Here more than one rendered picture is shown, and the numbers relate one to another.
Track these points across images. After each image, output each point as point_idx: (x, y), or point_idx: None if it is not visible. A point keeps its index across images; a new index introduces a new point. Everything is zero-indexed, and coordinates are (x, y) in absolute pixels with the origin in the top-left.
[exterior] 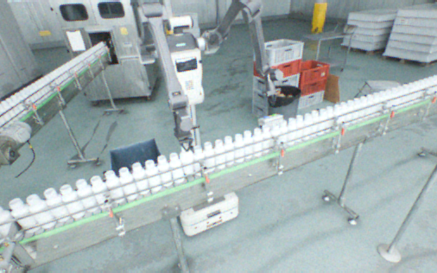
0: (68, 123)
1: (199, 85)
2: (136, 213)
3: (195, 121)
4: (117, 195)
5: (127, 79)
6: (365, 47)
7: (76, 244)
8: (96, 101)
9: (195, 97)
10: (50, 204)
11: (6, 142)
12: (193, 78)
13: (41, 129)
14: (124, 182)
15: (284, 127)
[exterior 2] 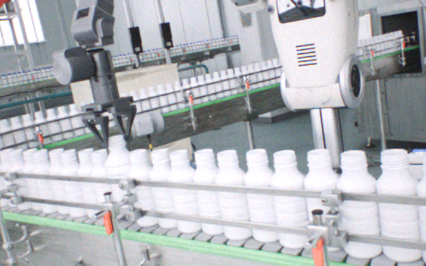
0: (306, 165)
1: (333, 59)
2: (44, 244)
3: (333, 154)
4: (30, 194)
5: None
6: None
7: None
8: (376, 142)
9: (322, 86)
10: None
11: None
12: (316, 38)
13: (271, 162)
14: (32, 172)
15: (391, 175)
